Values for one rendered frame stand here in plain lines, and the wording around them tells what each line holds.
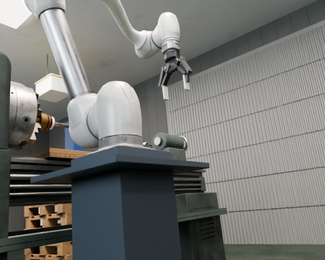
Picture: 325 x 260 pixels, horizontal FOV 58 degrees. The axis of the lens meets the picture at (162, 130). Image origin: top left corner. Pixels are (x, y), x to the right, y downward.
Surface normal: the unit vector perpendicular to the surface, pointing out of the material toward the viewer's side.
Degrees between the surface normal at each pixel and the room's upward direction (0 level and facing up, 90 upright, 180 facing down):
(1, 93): 90
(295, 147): 90
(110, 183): 90
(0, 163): 90
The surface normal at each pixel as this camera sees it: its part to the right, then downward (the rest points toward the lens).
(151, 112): -0.65, -0.14
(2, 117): 0.77, -0.23
